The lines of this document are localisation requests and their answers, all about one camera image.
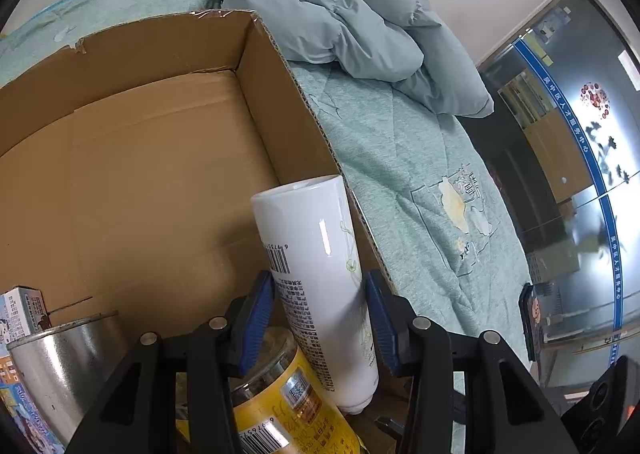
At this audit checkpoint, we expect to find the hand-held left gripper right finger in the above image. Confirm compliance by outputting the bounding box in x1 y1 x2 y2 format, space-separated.
364 270 581 454

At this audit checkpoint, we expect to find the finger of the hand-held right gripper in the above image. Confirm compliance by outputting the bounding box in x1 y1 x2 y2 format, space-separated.
519 282 545 363

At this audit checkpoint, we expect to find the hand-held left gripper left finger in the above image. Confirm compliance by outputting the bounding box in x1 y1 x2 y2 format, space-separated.
65 270 277 454

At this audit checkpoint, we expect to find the white bottle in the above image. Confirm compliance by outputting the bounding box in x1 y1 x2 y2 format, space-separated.
250 175 379 415

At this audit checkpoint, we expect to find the yellow label clear jar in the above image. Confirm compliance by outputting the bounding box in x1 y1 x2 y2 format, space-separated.
175 326 361 454

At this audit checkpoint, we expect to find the large cardboard box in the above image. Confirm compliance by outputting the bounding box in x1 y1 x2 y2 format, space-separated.
0 10 416 454

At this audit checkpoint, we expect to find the metal tin can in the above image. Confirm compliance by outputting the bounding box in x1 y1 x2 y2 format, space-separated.
6 311 133 450

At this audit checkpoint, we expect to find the colourful board game box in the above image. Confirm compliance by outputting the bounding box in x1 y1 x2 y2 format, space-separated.
0 286 66 452

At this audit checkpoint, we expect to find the teal blanket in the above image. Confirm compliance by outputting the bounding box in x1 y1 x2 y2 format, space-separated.
0 0 533 370

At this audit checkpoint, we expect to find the glass partition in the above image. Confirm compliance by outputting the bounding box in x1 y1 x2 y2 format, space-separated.
475 0 640 415

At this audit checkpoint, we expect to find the light blue puffer jacket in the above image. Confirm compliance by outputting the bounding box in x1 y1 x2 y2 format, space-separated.
220 0 495 119

